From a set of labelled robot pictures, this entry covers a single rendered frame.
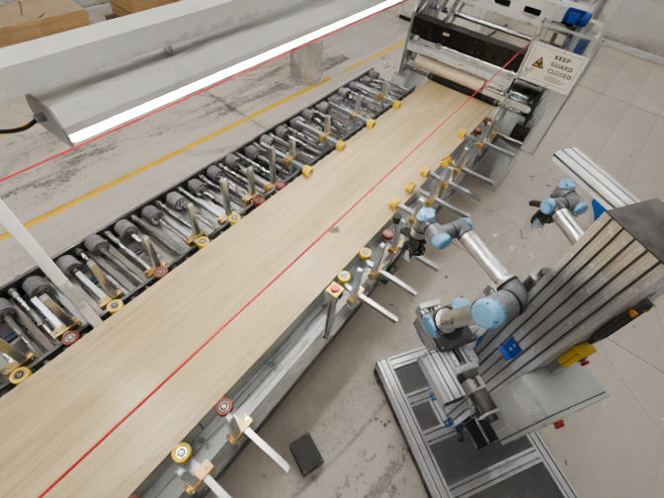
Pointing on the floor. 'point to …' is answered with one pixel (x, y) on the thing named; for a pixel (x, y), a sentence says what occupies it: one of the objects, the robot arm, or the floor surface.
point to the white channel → (164, 22)
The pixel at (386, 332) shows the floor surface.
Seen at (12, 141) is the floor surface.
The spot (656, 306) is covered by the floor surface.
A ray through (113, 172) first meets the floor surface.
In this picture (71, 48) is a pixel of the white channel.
